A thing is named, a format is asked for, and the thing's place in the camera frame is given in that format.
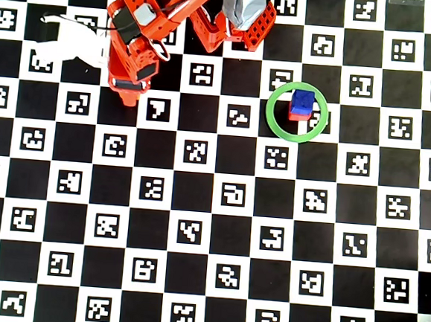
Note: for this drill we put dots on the blue cube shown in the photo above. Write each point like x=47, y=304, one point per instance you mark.
x=302, y=100

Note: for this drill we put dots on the red gripper finger with black pad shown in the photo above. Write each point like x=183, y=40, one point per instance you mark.
x=130, y=97

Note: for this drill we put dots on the red robot arm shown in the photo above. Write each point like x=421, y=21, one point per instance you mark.
x=164, y=0

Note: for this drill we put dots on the red cube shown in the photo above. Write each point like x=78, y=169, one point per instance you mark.
x=299, y=117

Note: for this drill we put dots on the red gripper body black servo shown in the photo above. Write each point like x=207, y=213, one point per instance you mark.
x=127, y=85

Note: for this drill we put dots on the grey tape wrapped bundle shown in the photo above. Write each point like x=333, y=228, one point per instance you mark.
x=242, y=6

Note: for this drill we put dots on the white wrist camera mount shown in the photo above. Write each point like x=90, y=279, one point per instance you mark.
x=83, y=42

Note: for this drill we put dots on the black white marker checkerboard mat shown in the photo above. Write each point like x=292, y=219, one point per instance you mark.
x=197, y=204

